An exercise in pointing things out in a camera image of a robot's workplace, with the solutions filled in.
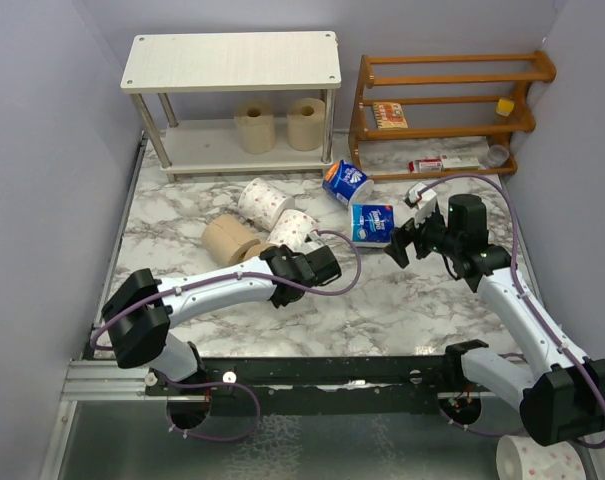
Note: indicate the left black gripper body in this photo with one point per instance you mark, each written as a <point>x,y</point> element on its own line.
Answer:
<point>292,254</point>

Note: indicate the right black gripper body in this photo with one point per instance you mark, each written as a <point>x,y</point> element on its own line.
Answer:
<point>433,235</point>

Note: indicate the brown paper roll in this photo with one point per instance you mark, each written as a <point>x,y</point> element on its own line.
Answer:
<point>256,250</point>
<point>305,124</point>
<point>255,124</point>
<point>227,240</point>

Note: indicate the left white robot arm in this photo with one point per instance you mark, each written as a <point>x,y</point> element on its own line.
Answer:
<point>144,309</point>

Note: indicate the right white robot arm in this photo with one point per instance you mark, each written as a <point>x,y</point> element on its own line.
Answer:
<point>560,396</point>

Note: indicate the white two-tier shelf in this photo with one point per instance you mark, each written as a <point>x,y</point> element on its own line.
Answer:
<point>279,67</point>

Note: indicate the blue wrapped roll lower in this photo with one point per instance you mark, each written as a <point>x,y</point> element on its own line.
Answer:
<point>371,225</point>

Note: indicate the blue wrapped roll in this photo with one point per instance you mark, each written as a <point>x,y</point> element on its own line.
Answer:
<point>347,184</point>
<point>371,225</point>

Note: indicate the white red-dotted roll front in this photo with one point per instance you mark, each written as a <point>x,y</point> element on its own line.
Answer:
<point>291,229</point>

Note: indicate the white red-dotted roll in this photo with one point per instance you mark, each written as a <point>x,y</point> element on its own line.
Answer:
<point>291,229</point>
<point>263,204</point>

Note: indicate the red white box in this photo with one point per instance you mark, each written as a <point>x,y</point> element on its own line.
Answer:
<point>428,165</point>

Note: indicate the white green box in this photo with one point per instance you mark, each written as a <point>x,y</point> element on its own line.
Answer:
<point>458,163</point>

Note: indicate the blue wrapped roll upper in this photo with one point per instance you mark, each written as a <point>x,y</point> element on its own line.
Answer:
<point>347,184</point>

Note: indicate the white red-dotted roll rear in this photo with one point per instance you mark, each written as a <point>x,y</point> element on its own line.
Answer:
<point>263,204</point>

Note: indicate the clear plastic cup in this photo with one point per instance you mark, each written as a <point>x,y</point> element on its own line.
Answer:
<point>496,156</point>

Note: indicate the brown wooden rack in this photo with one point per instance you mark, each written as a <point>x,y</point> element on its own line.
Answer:
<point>521,119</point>

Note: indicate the orange patterned booklet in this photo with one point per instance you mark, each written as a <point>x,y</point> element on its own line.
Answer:
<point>389,116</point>

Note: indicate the black base crossbar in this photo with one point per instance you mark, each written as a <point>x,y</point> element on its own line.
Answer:
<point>319,385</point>

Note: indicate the yellow cap jar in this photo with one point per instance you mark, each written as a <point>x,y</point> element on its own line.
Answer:
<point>505,107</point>

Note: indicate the white dotted roll bottom corner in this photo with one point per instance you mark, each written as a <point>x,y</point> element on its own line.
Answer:
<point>519,457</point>

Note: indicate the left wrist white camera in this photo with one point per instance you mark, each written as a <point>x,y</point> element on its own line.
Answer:
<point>312,242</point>

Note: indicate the wrist white camera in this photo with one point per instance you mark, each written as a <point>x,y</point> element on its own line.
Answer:
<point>312,242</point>
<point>423,200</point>

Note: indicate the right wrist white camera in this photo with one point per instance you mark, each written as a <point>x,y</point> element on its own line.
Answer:
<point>423,200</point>

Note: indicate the aluminium rail frame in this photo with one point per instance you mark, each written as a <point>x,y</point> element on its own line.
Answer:
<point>103,380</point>

